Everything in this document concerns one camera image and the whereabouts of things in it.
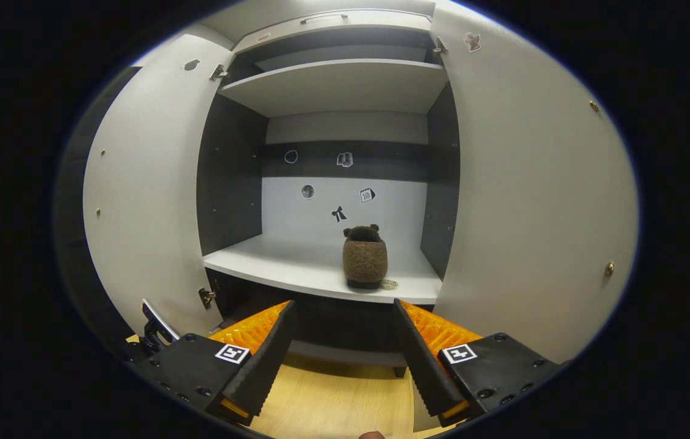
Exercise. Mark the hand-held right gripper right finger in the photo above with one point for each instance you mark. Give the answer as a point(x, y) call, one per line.
point(424, 366)

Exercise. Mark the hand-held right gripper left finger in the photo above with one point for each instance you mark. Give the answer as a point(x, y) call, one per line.
point(268, 366)

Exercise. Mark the brown fuzzy shoe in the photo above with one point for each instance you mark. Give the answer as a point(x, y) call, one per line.
point(365, 259)

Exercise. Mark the grey shoe cabinet door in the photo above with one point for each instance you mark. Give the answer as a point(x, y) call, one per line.
point(534, 183)
point(149, 183)

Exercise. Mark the metal door hinge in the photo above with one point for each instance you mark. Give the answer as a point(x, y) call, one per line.
point(206, 297)
point(218, 72)
point(440, 47)

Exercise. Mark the grey cabinet drawer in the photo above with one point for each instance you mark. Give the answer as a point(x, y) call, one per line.
point(381, 25)

